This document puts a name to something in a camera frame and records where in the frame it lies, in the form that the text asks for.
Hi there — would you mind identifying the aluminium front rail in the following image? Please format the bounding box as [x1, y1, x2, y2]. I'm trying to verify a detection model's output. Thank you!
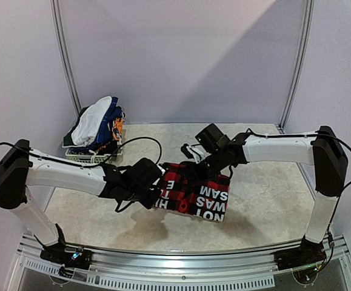
[7, 235, 351, 290]

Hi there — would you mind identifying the aluminium left corner post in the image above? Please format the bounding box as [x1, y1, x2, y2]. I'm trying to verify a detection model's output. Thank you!
[50, 0, 82, 115]

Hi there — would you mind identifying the red black plaid shirt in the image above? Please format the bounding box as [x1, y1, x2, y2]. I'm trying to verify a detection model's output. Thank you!
[154, 163, 230, 222]

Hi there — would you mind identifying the white garment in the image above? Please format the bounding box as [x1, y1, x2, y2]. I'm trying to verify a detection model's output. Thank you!
[71, 96, 112, 147]

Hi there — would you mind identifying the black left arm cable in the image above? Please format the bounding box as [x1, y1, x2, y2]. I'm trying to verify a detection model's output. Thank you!
[0, 136, 163, 213]

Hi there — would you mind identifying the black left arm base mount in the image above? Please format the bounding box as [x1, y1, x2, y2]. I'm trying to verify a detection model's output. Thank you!
[35, 224, 93, 279]

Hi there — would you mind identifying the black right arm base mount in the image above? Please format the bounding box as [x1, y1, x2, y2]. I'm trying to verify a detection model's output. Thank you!
[273, 232, 335, 286]

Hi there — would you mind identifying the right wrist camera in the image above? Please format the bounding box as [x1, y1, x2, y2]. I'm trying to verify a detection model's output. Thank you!
[181, 123, 230, 163]

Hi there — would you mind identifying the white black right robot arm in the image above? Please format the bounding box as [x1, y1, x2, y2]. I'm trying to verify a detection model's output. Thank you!
[192, 124, 348, 264]

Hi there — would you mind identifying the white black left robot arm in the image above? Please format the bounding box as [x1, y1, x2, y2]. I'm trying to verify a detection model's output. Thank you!
[0, 139, 164, 263]

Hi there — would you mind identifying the blue patterned garment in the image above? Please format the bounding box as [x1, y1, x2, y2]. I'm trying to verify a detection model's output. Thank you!
[66, 96, 125, 150]

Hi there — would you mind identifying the dark green garment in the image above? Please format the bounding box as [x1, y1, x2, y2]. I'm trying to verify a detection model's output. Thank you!
[62, 107, 88, 148]

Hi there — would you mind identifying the white laundry basket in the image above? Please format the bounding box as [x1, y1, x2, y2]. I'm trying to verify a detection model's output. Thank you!
[65, 144, 123, 164]

